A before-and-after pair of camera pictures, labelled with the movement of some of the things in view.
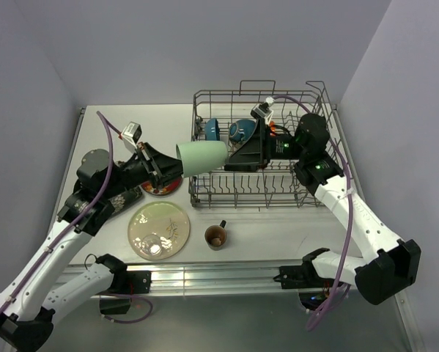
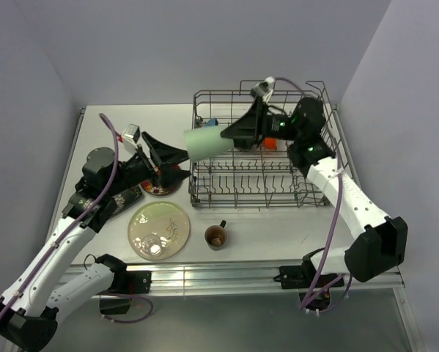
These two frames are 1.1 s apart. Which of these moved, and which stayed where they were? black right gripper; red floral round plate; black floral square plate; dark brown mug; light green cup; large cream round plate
Moved: black right gripper; light green cup
Stayed: black floral square plate; large cream round plate; dark brown mug; red floral round plate
